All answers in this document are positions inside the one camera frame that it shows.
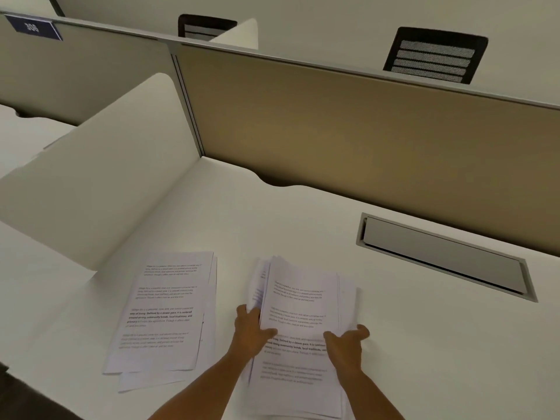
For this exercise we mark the person's right hand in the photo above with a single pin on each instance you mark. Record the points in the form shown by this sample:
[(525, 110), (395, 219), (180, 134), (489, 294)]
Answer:
[(348, 352)]

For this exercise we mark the black mesh office chair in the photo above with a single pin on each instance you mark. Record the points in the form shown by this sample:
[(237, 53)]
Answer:
[(437, 54), (202, 27)]

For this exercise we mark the blue number sign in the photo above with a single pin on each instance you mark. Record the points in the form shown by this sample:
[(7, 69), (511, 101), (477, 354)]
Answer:
[(35, 27)]

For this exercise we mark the beige desk partition panel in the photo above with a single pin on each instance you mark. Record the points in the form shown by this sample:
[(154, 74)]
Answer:
[(87, 69)]

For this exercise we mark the person's left thumb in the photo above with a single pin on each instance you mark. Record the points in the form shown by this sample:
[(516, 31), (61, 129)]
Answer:
[(269, 334)]

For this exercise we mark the white side divider panel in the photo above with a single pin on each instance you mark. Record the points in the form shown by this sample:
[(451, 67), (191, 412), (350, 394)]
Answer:
[(109, 170), (240, 35)]

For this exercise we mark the person's left forearm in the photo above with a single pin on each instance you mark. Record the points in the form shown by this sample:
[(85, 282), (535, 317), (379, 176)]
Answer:
[(199, 389)]

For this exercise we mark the tan desk partition panel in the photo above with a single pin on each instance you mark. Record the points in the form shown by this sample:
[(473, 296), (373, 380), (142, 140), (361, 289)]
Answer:
[(372, 139)]

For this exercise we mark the stack of printed papers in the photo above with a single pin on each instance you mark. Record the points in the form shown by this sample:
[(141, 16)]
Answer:
[(164, 310), (302, 301)]

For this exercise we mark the person's left hand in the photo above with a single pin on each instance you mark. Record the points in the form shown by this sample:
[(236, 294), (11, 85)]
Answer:
[(250, 334)]

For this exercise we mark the person's right forearm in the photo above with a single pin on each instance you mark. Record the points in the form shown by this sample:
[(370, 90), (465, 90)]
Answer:
[(372, 400)]

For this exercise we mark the person's right thumb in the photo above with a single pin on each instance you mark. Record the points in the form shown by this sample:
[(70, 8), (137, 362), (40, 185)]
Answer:
[(330, 337)]

